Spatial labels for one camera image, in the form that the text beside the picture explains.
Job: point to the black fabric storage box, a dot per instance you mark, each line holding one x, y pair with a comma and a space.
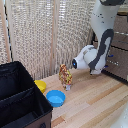
20, 96

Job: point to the blue bowl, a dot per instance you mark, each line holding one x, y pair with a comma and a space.
55, 98

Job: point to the dark brown drawer cabinet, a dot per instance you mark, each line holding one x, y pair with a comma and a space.
122, 78

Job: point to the beige bamboo blind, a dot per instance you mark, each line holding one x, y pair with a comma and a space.
30, 33

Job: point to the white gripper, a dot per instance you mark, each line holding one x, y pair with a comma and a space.
95, 71

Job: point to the white black Franka robot arm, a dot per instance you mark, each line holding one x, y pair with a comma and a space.
100, 36

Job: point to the colourful snack bag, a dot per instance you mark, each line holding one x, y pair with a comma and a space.
65, 76

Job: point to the yellow bowl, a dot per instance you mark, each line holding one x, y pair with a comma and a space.
41, 85

